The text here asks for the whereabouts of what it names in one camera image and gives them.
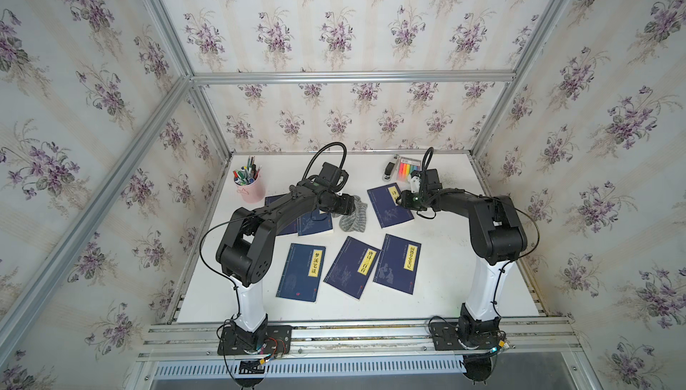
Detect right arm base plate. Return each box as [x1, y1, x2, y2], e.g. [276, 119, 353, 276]
[427, 316, 507, 352]

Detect grey black stapler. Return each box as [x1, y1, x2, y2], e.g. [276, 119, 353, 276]
[382, 154, 399, 181]

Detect blue book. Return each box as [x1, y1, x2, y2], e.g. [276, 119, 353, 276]
[373, 234, 422, 295]
[367, 183, 414, 229]
[276, 244, 326, 303]
[264, 194, 300, 236]
[324, 236, 381, 300]
[298, 210, 333, 236]

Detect grey striped cleaning cloth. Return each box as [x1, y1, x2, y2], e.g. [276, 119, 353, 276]
[339, 195, 368, 233]

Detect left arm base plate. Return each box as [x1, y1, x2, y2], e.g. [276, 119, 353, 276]
[217, 322, 293, 356]

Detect aluminium rail frame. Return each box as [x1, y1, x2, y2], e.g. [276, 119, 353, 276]
[128, 317, 590, 389]

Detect pink pen cup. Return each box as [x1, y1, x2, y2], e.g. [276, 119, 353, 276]
[232, 156, 265, 204]

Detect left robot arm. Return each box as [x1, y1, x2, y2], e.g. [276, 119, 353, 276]
[215, 181, 356, 340]

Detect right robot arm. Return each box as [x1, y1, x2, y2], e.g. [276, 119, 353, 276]
[396, 188, 528, 345]

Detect clear box of highlighters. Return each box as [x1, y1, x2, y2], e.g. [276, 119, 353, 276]
[396, 156, 422, 183]

